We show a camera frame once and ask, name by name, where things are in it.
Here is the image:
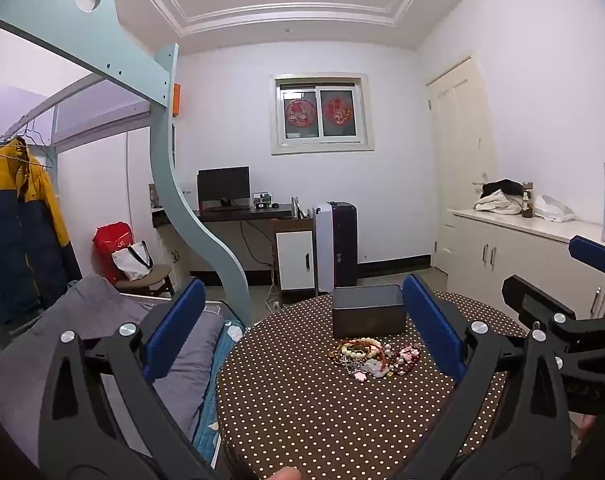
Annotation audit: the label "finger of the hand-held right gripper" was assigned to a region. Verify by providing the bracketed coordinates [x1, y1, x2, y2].
[501, 275, 605, 361]
[569, 234, 605, 286]

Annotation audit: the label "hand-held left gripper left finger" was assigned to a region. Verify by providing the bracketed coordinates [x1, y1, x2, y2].
[37, 276, 233, 480]

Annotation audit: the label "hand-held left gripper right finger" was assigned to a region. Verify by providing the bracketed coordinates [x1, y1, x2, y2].
[401, 274, 578, 480]

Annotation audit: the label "grey storage box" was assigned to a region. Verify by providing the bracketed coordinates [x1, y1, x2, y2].
[331, 285, 408, 339]

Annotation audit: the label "pile of bead jewelry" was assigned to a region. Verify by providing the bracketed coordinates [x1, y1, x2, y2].
[327, 337, 423, 385]

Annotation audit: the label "person's right hand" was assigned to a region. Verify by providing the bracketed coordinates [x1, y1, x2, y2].
[571, 412, 599, 443]

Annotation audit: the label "cream sideboard cabinet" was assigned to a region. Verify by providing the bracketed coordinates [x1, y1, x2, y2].
[445, 207, 605, 321]

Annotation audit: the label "wooden chair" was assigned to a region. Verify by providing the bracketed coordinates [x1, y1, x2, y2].
[115, 264, 176, 298]

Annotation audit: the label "white plastic bag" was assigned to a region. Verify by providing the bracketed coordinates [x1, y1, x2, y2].
[533, 194, 578, 223]

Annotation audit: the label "blue star-print sheet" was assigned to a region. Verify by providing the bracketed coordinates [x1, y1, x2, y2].
[192, 317, 248, 466]

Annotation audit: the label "white tote bag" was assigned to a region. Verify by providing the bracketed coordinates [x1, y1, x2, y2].
[111, 241, 154, 282]

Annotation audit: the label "white garment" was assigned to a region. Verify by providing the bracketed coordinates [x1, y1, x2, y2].
[474, 191, 526, 217]

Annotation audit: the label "red bag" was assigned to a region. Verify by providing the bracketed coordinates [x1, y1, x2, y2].
[93, 222, 133, 283]

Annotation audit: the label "black garment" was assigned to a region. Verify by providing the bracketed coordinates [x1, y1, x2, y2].
[481, 179, 526, 198]

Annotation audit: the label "black hard suitcase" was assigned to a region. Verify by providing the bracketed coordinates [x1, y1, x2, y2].
[331, 201, 358, 293]

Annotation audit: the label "dark desk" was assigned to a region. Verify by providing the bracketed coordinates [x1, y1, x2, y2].
[151, 204, 313, 273]

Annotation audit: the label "white under-desk cabinet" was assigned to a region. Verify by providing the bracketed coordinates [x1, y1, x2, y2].
[271, 217, 317, 296]

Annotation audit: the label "white hard suitcase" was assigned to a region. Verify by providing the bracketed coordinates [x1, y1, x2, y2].
[313, 201, 336, 295]

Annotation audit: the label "black computer monitor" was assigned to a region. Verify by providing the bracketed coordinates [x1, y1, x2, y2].
[197, 166, 250, 210]

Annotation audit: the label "brown polka dot tablecloth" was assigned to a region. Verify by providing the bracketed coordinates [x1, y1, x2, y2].
[215, 290, 533, 480]

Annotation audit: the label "cream door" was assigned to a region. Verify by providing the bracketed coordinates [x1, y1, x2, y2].
[425, 52, 498, 268]

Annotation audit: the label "yellow and navy jacket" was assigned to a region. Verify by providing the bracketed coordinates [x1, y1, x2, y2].
[0, 136, 83, 328]

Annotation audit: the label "red window paper cutting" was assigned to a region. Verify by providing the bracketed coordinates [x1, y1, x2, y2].
[284, 99, 317, 128]
[323, 97, 354, 126]

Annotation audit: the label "white framed window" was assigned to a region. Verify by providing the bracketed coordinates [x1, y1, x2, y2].
[270, 74, 376, 155]

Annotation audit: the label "pale green loft bed frame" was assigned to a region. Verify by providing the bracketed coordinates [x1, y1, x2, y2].
[0, 0, 256, 328]

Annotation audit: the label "wire clothes hangers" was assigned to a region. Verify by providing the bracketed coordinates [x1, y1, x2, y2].
[0, 120, 56, 171]

